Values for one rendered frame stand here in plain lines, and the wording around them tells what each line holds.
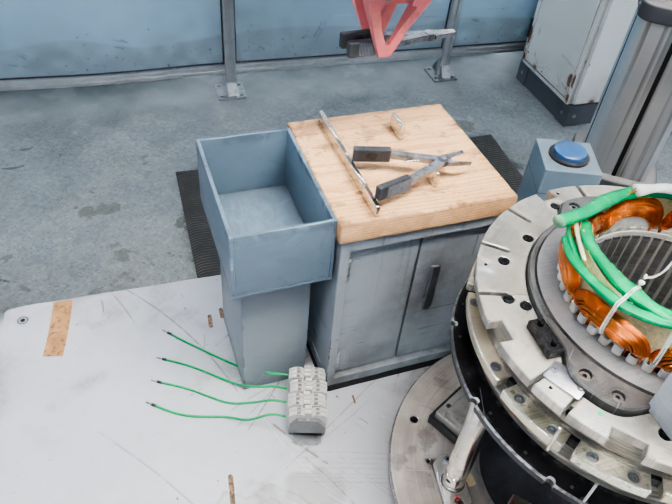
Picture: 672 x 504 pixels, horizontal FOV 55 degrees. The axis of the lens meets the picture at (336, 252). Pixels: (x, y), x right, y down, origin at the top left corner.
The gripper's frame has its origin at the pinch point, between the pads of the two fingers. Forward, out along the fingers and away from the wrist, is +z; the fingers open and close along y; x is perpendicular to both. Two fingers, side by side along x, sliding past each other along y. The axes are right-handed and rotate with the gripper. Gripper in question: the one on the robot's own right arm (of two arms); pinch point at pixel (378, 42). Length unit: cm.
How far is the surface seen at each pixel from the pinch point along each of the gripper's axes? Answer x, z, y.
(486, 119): 129, 120, -146
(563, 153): 24.3, 14.0, 5.2
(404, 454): -1.8, 38.2, 25.1
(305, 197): -8.0, 16.0, 3.3
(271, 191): -9.9, 20.1, -3.4
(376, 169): -0.7, 12.0, 5.2
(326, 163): -5.7, 12.0, 2.9
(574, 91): 160, 103, -135
